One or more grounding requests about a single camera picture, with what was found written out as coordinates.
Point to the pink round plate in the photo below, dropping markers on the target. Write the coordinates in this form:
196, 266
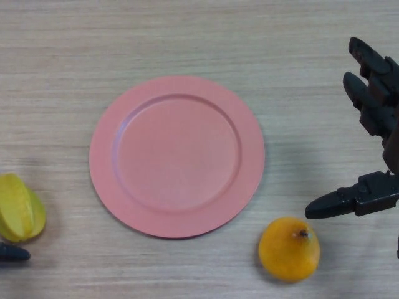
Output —
177, 155

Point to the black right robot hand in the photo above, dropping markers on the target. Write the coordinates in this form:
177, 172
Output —
378, 193

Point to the orange pear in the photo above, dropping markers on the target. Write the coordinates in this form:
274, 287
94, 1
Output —
288, 252

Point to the yellow starfruit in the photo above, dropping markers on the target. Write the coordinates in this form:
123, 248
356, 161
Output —
18, 208

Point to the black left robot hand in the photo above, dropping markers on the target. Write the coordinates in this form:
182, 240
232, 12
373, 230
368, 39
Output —
12, 253

